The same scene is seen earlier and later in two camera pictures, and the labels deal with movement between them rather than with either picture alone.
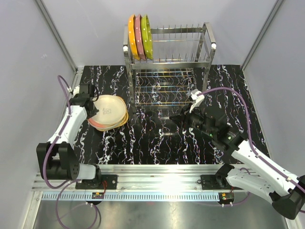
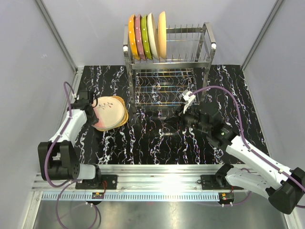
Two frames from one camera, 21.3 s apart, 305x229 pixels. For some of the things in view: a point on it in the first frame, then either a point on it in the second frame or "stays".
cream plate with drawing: x=112 y=109 -> x=152 y=31
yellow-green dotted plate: x=146 y=36 stays
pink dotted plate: x=138 y=37 stays
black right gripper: x=185 y=117 stays
